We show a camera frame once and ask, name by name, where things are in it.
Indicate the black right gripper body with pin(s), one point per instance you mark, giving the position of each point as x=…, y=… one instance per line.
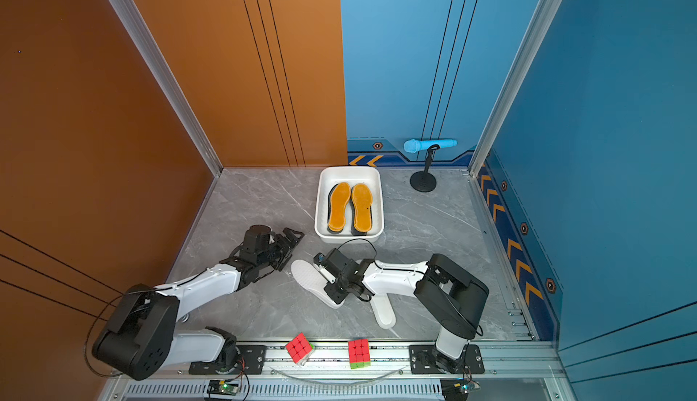
x=338, y=290

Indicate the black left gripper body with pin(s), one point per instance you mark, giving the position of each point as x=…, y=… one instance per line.
x=269, y=259

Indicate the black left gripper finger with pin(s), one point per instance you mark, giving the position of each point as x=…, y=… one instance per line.
x=282, y=255
x=291, y=237

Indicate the white insole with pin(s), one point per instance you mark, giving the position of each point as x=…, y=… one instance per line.
x=311, y=279
x=383, y=311

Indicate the dark grey insole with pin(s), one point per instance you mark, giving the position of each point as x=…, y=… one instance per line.
x=372, y=221
x=335, y=228

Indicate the yellow insole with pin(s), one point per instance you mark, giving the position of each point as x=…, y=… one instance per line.
x=338, y=200
x=361, y=202

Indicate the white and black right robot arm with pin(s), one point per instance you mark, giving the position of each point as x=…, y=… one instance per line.
x=454, y=297

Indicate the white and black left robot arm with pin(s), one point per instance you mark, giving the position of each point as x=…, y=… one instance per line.
x=143, y=333

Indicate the white rectangular storage box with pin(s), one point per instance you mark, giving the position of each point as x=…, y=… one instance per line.
x=351, y=175

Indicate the right rubik's cube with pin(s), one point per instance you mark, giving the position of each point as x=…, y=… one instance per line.
x=359, y=353

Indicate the rubik's cube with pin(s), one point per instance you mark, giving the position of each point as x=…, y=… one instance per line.
x=359, y=353
x=300, y=349

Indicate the left rubik's cube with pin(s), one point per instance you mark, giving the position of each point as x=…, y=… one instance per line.
x=300, y=349

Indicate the clear curved strip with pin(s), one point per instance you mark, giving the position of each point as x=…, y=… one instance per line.
x=334, y=380

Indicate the black microphone stand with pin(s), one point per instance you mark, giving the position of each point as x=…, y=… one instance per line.
x=424, y=181

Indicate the left green circuit board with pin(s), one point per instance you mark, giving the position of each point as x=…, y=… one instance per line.
x=222, y=390

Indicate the blue microphone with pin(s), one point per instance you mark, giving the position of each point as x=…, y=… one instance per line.
x=413, y=146

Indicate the right circuit board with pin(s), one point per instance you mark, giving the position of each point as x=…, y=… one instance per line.
x=458, y=390

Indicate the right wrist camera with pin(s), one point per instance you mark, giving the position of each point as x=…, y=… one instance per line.
x=318, y=263

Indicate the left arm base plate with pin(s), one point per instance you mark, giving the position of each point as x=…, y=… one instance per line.
x=248, y=358

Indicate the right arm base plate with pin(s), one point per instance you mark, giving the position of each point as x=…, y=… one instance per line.
x=426, y=359

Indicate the aluminium front rail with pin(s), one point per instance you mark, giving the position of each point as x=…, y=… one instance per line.
x=514, y=371

